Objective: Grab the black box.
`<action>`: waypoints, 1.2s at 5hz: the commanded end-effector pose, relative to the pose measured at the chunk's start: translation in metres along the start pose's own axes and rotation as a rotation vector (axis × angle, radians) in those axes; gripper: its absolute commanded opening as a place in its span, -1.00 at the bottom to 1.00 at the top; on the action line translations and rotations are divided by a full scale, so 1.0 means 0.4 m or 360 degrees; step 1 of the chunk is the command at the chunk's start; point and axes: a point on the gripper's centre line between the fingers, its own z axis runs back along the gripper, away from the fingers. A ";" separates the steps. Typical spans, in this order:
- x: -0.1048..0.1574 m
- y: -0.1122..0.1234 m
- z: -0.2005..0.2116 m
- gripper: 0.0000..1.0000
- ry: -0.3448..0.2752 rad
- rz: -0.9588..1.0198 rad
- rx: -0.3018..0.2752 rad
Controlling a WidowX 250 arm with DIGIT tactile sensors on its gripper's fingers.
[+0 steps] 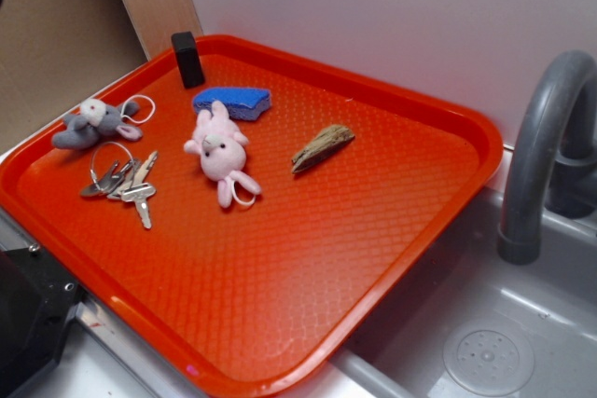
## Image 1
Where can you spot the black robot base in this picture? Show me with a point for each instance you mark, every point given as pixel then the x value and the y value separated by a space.
pixel 39 297

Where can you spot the black box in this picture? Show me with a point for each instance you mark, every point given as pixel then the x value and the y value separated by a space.
pixel 188 59

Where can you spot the brown wood piece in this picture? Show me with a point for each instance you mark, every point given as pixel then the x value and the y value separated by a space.
pixel 325 144

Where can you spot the orange plastic tray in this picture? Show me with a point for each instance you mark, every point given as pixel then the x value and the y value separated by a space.
pixel 247 302

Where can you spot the pink plush bunny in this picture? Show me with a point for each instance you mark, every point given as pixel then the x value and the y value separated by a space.
pixel 220 145

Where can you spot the blue sponge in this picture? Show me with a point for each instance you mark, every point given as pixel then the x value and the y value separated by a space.
pixel 246 104

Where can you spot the silver key bunch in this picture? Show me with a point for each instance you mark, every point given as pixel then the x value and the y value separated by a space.
pixel 124 182

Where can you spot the grey plush bunny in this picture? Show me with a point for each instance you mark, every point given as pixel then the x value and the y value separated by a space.
pixel 97 120

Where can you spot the grey toy sink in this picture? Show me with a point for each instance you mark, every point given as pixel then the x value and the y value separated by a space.
pixel 464 323

